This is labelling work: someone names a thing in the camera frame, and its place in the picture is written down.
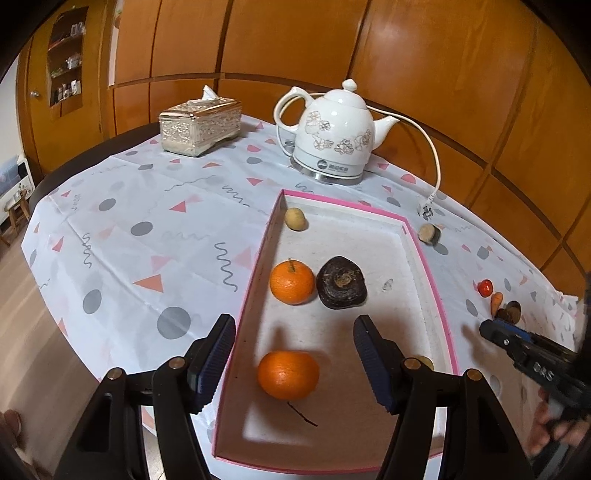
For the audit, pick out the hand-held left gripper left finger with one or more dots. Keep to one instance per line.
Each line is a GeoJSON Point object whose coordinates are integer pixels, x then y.
{"type": "Point", "coordinates": [214, 360]}

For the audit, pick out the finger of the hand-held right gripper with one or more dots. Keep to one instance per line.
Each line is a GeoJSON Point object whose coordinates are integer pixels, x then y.
{"type": "Point", "coordinates": [519, 334]}
{"type": "Point", "coordinates": [496, 334]}

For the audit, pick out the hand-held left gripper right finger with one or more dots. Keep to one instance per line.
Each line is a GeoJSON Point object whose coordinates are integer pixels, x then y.
{"type": "Point", "coordinates": [371, 364]}

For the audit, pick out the tan longan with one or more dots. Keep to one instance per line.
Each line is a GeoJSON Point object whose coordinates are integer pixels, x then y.
{"type": "Point", "coordinates": [295, 218]}
{"type": "Point", "coordinates": [424, 361]}

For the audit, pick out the orange with stem twig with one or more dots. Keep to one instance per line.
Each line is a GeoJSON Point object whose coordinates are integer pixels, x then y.
{"type": "Point", "coordinates": [288, 381]}

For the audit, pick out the large dark water chestnut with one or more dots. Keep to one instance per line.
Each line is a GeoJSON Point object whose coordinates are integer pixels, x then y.
{"type": "Point", "coordinates": [341, 282]}

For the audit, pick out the pink-edged cardboard tray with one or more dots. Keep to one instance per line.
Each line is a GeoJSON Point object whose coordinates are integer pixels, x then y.
{"type": "Point", "coordinates": [397, 258]}

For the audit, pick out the orange without stem twig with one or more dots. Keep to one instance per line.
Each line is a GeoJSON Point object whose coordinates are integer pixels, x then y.
{"type": "Point", "coordinates": [292, 282]}

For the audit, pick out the cut water chestnut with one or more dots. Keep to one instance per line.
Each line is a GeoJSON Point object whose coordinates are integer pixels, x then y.
{"type": "Point", "coordinates": [429, 234]}

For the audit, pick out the person's right hand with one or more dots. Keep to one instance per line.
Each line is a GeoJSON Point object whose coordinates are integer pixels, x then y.
{"type": "Point", "coordinates": [549, 429]}

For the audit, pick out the small orange carrot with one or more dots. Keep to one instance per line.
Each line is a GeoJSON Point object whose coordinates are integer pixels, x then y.
{"type": "Point", "coordinates": [496, 301]}

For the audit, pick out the red cherry tomato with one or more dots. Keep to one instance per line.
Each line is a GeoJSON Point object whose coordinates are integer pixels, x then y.
{"type": "Point", "coordinates": [485, 287]}

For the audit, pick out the small clear plastic piece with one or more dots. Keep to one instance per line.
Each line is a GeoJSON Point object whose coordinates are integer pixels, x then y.
{"type": "Point", "coordinates": [387, 285]}

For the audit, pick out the thin dark twig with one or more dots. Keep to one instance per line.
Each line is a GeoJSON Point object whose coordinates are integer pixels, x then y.
{"type": "Point", "coordinates": [302, 413]}

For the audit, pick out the patterned white tablecloth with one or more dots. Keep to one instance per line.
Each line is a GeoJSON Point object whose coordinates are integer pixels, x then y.
{"type": "Point", "coordinates": [138, 240]}

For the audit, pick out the silver kettle base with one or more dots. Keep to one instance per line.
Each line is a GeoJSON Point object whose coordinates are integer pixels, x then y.
{"type": "Point", "coordinates": [325, 174]}

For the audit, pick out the gold embossed tissue box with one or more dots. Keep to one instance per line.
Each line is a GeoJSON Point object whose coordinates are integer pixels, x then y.
{"type": "Point", "coordinates": [198, 127]}

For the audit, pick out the white floral ceramic kettle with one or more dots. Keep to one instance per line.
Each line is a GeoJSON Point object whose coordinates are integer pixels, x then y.
{"type": "Point", "coordinates": [337, 129]}

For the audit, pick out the small wooden stool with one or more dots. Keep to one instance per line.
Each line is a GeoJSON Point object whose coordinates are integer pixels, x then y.
{"type": "Point", "coordinates": [16, 214]}

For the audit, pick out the white tissue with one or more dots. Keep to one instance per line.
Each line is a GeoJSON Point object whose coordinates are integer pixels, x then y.
{"type": "Point", "coordinates": [208, 93]}

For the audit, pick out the wooden door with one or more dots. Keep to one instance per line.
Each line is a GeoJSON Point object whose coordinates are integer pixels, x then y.
{"type": "Point", "coordinates": [60, 134]}

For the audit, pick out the wall shelf with small items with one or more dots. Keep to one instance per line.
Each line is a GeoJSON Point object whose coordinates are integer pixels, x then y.
{"type": "Point", "coordinates": [67, 60]}

